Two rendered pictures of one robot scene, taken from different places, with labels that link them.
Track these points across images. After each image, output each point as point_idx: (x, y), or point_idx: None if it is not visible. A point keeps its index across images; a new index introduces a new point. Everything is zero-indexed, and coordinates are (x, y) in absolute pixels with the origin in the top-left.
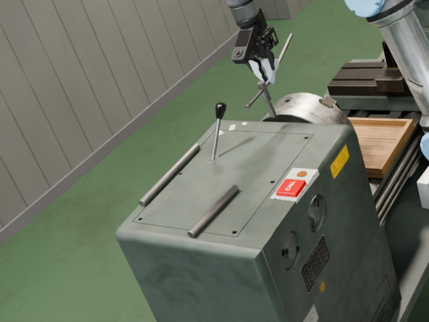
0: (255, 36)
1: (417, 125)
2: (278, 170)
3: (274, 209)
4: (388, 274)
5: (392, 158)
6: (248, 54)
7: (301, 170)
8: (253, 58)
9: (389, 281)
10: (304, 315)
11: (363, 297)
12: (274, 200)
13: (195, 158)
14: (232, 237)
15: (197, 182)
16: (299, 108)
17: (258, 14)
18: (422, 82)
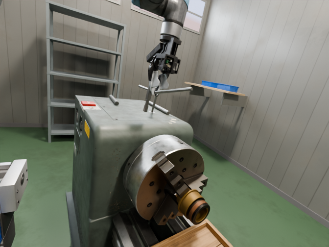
0: (156, 51)
1: None
2: (108, 109)
3: (86, 101)
4: (85, 244)
5: None
6: (148, 57)
7: (94, 109)
8: (160, 71)
9: (84, 246)
10: (75, 143)
11: (80, 205)
12: None
13: (160, 112)
14: (93, 97)
15: (141, 107)
16: (162, 139)
17: (162, 35)
18: None
